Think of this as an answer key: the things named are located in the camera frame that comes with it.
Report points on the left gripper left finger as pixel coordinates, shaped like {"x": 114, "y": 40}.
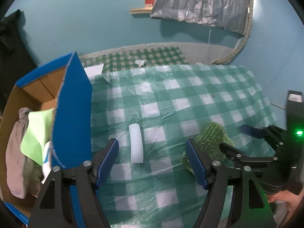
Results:
{"x": 53, "y": 206}

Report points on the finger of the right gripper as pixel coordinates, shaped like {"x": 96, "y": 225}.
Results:
{"x": 240, "y": 159}
{"x": 255, "y": 131}

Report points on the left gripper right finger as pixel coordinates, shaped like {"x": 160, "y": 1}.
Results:
{"x": 248, "y": 203}

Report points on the green sparkly scrubber cloth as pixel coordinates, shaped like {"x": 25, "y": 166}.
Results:
{"x": 210, "y": 139}

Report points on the person's right hand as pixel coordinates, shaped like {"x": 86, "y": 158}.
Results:
{"x": 291, "y": 200}

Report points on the white blue sock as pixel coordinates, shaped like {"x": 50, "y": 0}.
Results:
{"x": 46, "y": 157}

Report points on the light green cloth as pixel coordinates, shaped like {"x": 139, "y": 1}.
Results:
{"x": 37, "y": 134}

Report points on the green checkered plastic tablecloth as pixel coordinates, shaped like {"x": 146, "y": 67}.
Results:
{"x": 171, "y": 103}

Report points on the green checkered floor mat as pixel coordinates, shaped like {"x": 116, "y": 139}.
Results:
{"x": 124, "y": 60}

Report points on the blue cardboard box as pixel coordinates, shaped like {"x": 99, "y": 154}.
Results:
{"x": 61, "y": 84}

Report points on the crumpled white paper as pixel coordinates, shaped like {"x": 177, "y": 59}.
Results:
{"x": 140, "y": 62}

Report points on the grey crinkled curtain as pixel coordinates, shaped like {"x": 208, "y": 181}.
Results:
{"x": 231, "y": 15}

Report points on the white paper sheet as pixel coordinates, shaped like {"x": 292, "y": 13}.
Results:
{"x": 93, "y": 71}

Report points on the black hanging clothes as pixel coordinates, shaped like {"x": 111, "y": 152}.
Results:
{"x": 16, "y": 61}

